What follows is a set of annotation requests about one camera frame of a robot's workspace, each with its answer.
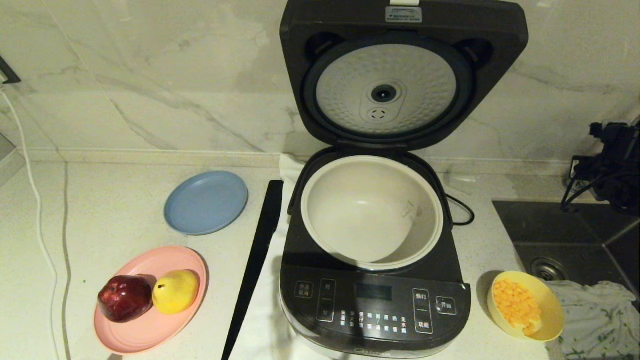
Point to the blue plate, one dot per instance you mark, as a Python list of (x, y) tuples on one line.
[(206, 202)]

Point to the black rice cooker lid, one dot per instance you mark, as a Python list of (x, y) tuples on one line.
[(385, 120)]

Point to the clear plastic cup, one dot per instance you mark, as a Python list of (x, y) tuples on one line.
[(460, 183)]

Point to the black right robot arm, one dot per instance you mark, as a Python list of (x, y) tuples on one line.
[(620, 175)]

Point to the white inner pot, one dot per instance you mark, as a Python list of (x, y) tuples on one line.
[(370, 210)]

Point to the pink plate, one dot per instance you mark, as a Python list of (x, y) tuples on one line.
[(150, 332)]

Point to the long black flat strip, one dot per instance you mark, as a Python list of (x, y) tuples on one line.
[(255, 265)]

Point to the red apple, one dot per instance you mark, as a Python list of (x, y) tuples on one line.
[(125, 299)]

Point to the yellow corn kernels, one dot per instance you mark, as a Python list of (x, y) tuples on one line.
[(516, 306)]

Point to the black rice cooker base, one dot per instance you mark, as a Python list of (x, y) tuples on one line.
[(375, 300)]

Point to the white green patterned cloth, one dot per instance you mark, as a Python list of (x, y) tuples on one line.
[(595, 320)]

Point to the yellow bowl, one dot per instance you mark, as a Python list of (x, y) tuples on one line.
[(551, 311)]

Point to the yellow pear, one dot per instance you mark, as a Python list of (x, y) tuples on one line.
[(176, 291)]

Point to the dark sink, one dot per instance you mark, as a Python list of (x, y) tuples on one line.
[(565, 230)]

